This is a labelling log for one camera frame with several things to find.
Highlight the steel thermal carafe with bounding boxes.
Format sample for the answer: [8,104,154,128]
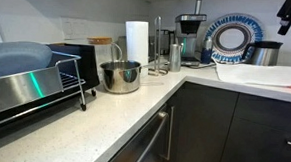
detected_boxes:
[240,39,285,68]

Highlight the white paper towel roll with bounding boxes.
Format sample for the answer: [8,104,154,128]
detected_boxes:
[123,20,152,79]

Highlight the dark cabinet drawers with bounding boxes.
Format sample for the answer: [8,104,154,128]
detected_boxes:
[217,91,291,162]

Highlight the stainless steel dishwasher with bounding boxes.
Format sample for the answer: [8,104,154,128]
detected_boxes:
[102,100,172,162]

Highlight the blue-grey dinner plate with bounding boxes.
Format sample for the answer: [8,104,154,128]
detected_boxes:
[0,39,54,84]

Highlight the black silver coffee maker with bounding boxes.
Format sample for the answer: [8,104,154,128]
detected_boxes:
[171,0,209,68]

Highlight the metal paper towel holder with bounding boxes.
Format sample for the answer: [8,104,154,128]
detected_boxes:
[148,15,172,77]

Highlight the black box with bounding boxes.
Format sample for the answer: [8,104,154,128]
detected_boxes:
[44,42,103,94]

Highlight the blue white decorative plate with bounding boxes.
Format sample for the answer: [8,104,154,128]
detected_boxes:
[203,11,266,67]

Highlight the white paper towel sheet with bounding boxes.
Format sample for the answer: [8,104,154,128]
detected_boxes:
[214,62,291,89]

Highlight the glass jar wooden lid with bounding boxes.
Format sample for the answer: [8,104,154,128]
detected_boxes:
[85,36,124,72]

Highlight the blue bottle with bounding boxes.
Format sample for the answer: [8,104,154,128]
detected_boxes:
[199,35,215,65]

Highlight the small metal cup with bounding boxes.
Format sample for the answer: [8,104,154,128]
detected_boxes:
[167,42,184,74]

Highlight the stainless steel saucepan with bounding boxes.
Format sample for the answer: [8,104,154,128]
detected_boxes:
[98,58,167,97]

